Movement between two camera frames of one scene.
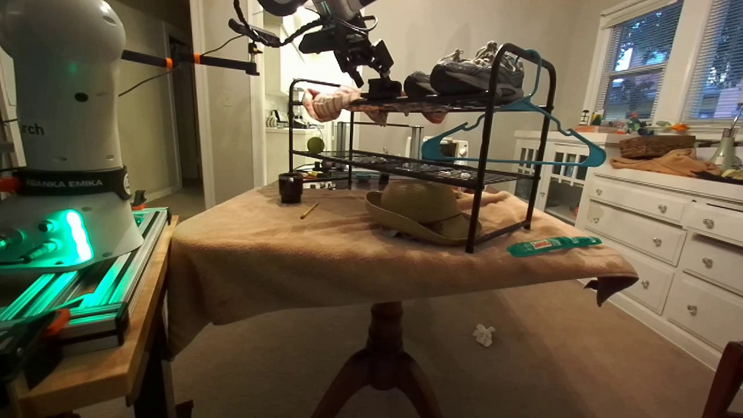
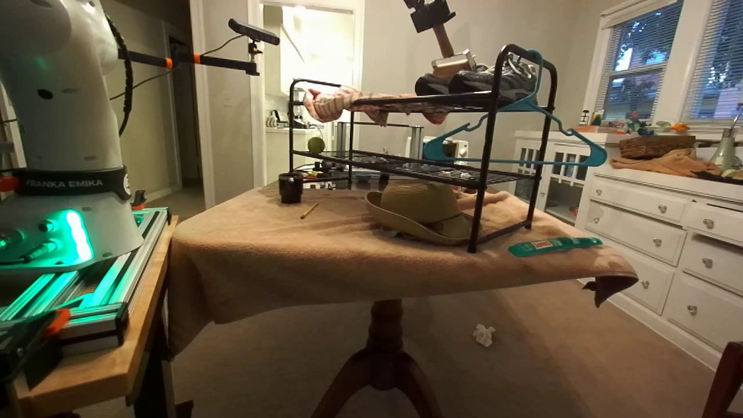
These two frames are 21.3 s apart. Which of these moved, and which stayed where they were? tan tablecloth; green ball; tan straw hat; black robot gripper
Moved: black robot gripper
Stayed: green ball; tan straw hat; tan tablecloth
